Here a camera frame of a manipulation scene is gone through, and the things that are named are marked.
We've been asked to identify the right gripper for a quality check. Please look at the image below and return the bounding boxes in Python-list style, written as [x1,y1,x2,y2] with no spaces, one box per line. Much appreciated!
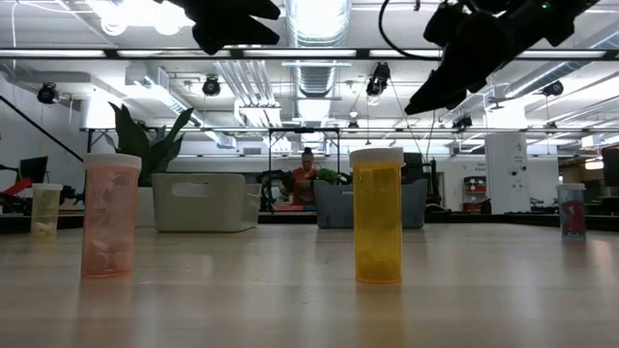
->
[404,2,528,116]

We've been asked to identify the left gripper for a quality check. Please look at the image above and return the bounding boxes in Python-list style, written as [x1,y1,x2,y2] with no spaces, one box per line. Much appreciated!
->
[153,0,281,56]

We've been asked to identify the orange pill bottle white cap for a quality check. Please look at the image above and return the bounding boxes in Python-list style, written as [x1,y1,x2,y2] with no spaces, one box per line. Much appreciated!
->
[348,146,406,285]

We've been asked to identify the blue pill bottle red pills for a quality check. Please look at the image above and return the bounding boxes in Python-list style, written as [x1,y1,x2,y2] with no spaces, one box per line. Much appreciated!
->
[555,182,588,242]

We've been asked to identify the pink pill bottle white cap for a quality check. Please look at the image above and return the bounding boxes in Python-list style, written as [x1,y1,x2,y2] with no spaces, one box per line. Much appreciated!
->
[80,153,143,280]

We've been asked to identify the pale yellow pill bottle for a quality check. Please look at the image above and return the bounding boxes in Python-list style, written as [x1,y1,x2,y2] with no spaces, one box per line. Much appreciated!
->
[30,182,65,239]

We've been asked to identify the grey plastic bin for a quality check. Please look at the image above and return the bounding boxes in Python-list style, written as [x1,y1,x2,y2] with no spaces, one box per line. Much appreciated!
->
[313,178,429,230]

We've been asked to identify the white plastic bin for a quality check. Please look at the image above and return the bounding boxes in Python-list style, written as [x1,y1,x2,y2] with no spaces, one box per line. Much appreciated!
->
[150,172,263,234]

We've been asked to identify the white column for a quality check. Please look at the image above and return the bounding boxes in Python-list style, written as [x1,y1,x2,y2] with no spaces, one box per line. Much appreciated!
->
[484,131,531,216]

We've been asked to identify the red storage rack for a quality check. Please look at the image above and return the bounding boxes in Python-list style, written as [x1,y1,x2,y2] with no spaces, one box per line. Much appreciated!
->
[462,175,487,214]

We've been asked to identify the small green plant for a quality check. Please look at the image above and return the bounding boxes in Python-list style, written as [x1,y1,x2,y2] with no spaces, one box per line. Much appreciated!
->
[315,167,342,187]

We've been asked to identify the green leafy plant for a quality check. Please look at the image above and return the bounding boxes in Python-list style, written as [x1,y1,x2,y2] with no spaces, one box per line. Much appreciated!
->
[106,100,195,189]

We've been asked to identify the black monitor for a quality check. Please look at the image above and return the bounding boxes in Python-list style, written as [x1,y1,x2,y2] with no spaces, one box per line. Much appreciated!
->
[17,155,50,186]
[601,146,619,189]

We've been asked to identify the person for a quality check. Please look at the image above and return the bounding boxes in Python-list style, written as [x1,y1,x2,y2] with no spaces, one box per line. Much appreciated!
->
[288,146,320,207]

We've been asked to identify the red bar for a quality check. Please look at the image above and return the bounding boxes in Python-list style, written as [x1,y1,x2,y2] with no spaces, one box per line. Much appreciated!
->
[0,177,33,200]

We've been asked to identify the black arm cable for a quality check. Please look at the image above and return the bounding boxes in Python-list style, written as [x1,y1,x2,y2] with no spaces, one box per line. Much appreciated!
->
[378,0,444,63]

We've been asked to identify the black overhead frame beam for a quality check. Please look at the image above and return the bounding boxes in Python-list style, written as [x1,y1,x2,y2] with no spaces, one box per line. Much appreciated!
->
[0,46,619,62]

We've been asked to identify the black background frame rig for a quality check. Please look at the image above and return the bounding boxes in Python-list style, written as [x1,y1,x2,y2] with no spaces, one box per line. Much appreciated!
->
[267,127,342,214]

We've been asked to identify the black table edge rail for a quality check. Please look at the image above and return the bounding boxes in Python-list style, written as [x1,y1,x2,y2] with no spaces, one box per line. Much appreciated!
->
[0,211,619,233]

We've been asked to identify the black diagonal frame brace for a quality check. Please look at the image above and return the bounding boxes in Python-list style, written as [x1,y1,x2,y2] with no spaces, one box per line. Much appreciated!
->
[0,94,85,163]

